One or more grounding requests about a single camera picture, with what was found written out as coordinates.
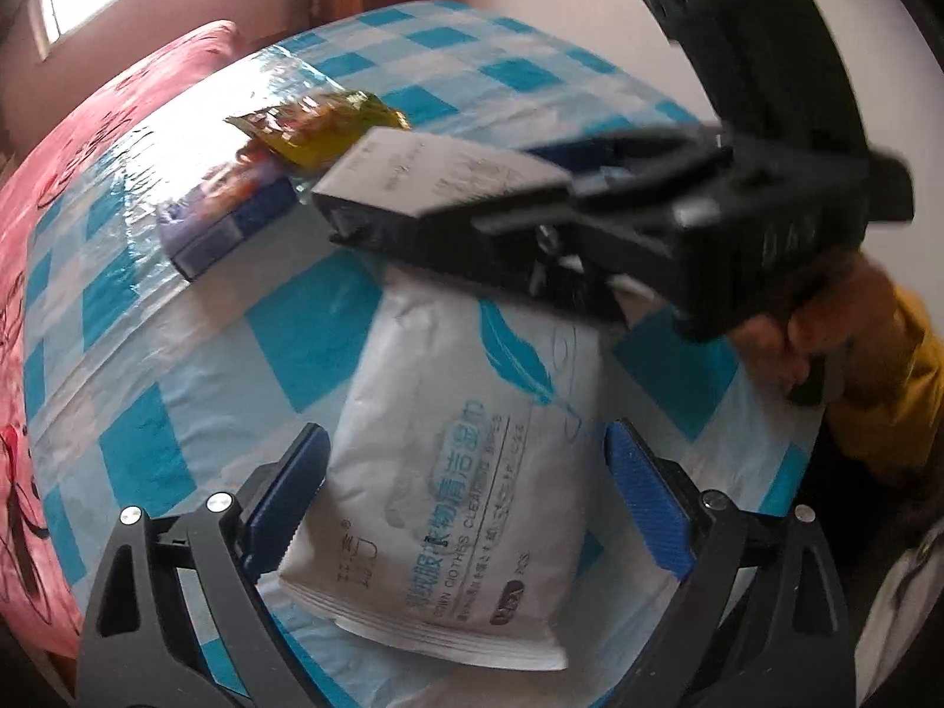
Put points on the white cloth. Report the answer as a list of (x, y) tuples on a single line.
[(907, 605)]

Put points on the white wipes packet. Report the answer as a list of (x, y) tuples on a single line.
[(442, 420)]

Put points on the blue checkered tablecloth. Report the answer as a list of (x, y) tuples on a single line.
[(184, 354)]

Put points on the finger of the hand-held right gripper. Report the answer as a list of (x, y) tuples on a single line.
[(649, 155), (487, 236)]

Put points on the person's right forearm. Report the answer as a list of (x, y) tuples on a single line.
[(907, 413)]

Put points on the person's right hand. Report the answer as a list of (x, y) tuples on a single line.
[(826, 324)]

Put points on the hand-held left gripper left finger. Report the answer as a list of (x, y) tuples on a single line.
[(291, 487)]

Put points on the yellow snack wrapper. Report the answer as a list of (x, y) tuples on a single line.
[(324, 133)]

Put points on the grey cardboard box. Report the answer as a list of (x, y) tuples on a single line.
[(428, 169)]

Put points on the blue box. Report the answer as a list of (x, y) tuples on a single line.
[(228, 228)]

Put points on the pink printed blanket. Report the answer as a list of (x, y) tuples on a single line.
[(44, 199)]

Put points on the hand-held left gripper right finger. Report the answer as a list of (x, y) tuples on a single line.
[(645, 501)]

